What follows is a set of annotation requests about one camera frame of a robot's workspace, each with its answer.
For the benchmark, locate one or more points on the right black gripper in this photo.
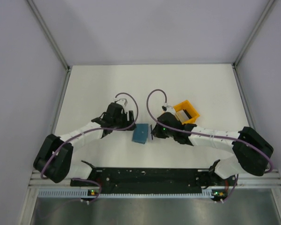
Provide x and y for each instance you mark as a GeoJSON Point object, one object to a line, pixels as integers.
{"type": "Point", "coordinates": [156, 132]}

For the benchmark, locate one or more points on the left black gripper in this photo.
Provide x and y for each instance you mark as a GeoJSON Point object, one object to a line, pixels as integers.
{"type": "Point", "coordinates": [124, 115]}

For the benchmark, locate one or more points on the white credit card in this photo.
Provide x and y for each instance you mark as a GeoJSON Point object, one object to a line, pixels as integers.
{"type": "Point", "coordinates": [150, 136]}

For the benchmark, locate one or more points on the blue leather card holder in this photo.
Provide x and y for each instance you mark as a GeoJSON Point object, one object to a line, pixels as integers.
{"type": "Point", "coordinates": [140, 134]}

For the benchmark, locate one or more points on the orange plastic card stand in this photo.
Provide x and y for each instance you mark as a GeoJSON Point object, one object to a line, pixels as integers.
{"type": "Point", "coordinates": [187, 106]}

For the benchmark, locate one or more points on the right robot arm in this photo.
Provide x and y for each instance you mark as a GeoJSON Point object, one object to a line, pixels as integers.
{"type": "Point", "coordinates": [251, 153]}

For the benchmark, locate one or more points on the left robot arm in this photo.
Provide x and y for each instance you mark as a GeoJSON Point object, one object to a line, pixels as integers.
{"type": "Point", "coordinates": [54, 159]}

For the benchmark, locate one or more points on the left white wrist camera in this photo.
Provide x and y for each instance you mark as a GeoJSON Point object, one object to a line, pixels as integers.
{"type": "Point", "coordinates": [121, 101]}

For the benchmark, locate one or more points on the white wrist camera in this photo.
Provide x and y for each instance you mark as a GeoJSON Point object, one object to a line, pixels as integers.
{"type": "Point", "coordinates": [168, 109]}
{"type": "Point", "coordinates": [121, 101]}

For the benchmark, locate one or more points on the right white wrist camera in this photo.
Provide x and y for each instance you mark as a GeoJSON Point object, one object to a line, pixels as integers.
{"type": "Point", "coordinates": [168, 109]}

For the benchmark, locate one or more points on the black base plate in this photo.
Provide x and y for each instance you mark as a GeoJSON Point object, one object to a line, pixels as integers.
{"type": "Point", "coordinates": [155, 180]}

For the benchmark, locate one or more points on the grey cable duct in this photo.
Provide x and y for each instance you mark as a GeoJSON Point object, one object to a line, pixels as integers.
{"type": "Point", "coordinates": [84, 193]}

